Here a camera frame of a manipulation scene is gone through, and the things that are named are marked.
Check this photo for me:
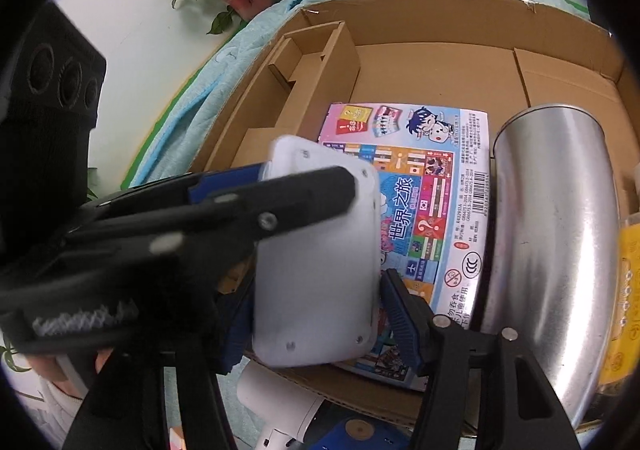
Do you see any colourful board game box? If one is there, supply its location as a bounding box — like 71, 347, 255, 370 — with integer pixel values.
315, 102, 491, 392

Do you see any small open cardboard box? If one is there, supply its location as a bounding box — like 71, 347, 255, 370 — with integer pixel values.
205, 20, 362, 181

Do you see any white rounded plastic device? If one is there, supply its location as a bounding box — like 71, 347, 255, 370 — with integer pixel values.
251, 135, 380, 367

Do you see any person's left hand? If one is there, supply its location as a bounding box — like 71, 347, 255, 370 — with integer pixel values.
27, 349, 115, 383

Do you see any white plastic appliance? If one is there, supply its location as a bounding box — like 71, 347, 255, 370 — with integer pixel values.
236, 364, 328, 450

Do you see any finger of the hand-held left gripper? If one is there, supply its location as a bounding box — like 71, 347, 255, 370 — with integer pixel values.
62, 166, 358, 281
90, 161, 273, 221

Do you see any stainless steel cup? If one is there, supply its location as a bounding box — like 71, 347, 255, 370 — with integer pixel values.
480, 103, 623, 431

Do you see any yellow container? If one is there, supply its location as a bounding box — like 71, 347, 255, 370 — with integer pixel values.
597, 212, 640, 396

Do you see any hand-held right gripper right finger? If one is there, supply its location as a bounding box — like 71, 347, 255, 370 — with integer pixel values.
379, 269, 583, 450

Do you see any blue plastic device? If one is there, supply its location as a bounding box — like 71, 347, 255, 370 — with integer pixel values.
305, 410, 416, 450

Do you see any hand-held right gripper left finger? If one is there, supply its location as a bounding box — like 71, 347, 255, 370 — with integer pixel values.
62, 275, 257, 450

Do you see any light blue blanket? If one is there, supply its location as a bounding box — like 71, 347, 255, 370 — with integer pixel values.
127, 0, 591, 191

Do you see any large cardboard box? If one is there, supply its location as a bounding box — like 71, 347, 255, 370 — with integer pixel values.
187, 0, 640, 436

